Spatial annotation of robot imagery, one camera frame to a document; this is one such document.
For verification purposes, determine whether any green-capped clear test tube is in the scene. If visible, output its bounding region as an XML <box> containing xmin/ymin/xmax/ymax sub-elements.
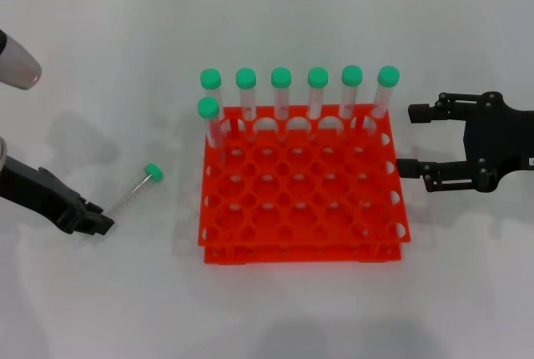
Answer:
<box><xmin>199</xmin><ymin>68</ymin><xmax>229</xmax><ymax>134</ymax></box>
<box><xmin>340</xmin><ymin>64</ymin><xmax>364</xmax><ymax>139</ymax></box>
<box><xmin>366</xmin><ymin>64</ymin><xmax>401</xmax><ymax>137</ymax></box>
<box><xmin>270</xmin><ymin>66</ymin><xmax>293</xmax><ymax>143</ymax></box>
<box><xmin>234</xmin><ymin>67</ymin><xmax>259</xmax><ymax>143</ymax></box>
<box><xmin>197</xmin><ymin>96</ymin><xmax>229</xmax><ymax>166</ymax></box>
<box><xmin>306</xmin><ymin>66</ymin><xmax>330</xmax><ymax>141</ymax></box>
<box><xmin>107</xmin><ymin>162</ymin><xmax>164</xmax><ymax>220</ymax></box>

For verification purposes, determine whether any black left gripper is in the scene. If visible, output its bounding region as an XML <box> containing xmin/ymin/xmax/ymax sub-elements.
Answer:
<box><xmin>0</xmin><ymin>155</ymin><xmax>115</xmax><ymax>238</ymax></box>

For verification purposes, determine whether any orange plastic test tube rack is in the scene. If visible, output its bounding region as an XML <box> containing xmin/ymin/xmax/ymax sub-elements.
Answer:
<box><xmin>196</xmin><ymin>104</ymin><xmax>413</xmax><ymax>266</ymax></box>

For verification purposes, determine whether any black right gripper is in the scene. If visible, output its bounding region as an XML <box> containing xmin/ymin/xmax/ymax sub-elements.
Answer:
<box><xmin>395</xmin><ymin>91</ymin><xmax>534</xmax><ymax>194</ymax></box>

